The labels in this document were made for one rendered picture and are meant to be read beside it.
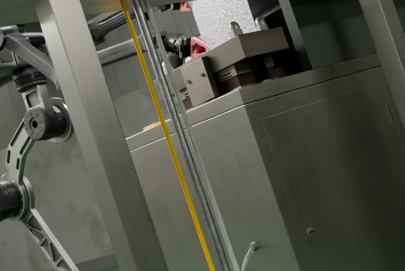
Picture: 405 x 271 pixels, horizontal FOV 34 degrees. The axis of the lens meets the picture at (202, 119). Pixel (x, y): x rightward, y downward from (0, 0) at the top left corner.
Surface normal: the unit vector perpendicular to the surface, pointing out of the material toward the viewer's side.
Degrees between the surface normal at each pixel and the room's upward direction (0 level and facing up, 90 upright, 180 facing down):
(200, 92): 90
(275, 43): 90
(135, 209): 90
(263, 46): 90
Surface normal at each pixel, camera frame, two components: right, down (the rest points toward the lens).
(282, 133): 0.58, -0.24
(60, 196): -0.54, 0.14
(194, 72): -0.75, 0.22
